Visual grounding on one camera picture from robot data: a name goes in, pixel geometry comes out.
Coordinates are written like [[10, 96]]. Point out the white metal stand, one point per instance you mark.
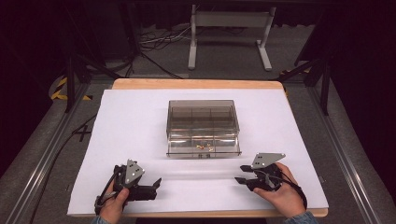
[[230, 19]]

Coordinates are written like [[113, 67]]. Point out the clear acrylic drawer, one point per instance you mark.
[[183, 144]]

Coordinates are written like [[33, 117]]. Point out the white paper sheet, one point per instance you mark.
[[130, 124]]

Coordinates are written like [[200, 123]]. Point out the wooden table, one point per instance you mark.
[[196, 83]]

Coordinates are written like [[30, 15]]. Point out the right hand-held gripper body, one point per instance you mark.
[[264, 179]]

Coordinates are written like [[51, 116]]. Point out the black tripod stand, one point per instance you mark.
[[323, 84], [71, 84]]

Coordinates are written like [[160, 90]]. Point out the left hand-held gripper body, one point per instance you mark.
[[124, 180]]

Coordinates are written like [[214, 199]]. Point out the person's left hand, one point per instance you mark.
[[112, 207]]

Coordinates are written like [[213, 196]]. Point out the clear acrylic box case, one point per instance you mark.
[[202, 115]]

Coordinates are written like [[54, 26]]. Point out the aluminium floor rail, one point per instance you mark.
[[53, 149], [339, 149]]

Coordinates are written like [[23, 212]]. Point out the person's right hand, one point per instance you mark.
[[285, 199]]

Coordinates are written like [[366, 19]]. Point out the yellow black hazard tape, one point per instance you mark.
[[59, 90]]

